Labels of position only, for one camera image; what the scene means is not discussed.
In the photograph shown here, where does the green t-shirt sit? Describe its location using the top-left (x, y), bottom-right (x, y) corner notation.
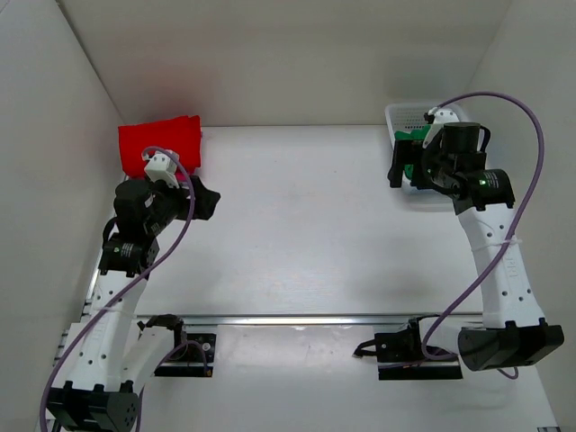
top-left (394, 125), bottom-right (430, 180)

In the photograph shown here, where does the red folded t-shirt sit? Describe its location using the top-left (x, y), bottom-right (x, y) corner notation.
top-left (118, 115), bottom-right (203, 178)

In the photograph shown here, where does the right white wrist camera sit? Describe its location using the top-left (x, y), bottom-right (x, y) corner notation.
top-left (424, 107), bottom-right (460, 146)

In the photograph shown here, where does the white plastic basket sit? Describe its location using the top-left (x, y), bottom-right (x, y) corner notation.
top-left (385, 101), bottom-right (454, 212)

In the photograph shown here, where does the purple cable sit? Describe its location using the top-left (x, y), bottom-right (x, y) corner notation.
top-left (39, 145), bottom-right (197, 432)
top-left (421, 91), bottom-right (546, 380)

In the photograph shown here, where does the aluminium table rail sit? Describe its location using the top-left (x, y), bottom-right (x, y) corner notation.
top-left (81, 251), bottom-right (487, 329)

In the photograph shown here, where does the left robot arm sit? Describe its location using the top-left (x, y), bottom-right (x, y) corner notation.
top-left (40, 175), bottom-right (221, 431)

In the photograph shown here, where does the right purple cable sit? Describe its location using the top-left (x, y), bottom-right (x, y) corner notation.
top-left (421, 91), bottom-right (546, 380)

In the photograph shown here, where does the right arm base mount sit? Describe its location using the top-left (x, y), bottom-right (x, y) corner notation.
top-left (353, 319), bottom-right (464, 382)

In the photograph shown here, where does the pink folded t-shirt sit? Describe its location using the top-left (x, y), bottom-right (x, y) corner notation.
top-left (175, 170), bottom-right (195, 183)

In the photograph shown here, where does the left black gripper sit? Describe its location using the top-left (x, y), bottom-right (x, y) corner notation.
top-left (149, 167), bottom-right (222, 225)

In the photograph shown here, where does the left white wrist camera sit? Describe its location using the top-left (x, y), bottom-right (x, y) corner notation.
top-left (142, 150), bottom-right (179, 189)

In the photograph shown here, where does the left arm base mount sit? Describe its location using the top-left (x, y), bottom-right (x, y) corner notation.
top-left (137, 314), bottom-right (217, 378)

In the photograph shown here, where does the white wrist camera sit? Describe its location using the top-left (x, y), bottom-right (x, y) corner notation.
top-left (424, 107), bottom-right (460, 146)
top-left (142, 150), bottom-right (179, 189)

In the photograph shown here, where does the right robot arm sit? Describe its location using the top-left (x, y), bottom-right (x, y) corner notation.
top-left (388, 121), bottom-right (564, 371)

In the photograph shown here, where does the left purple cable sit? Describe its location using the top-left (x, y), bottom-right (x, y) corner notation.
top-left (39, 145), bottom-right (197, 432)

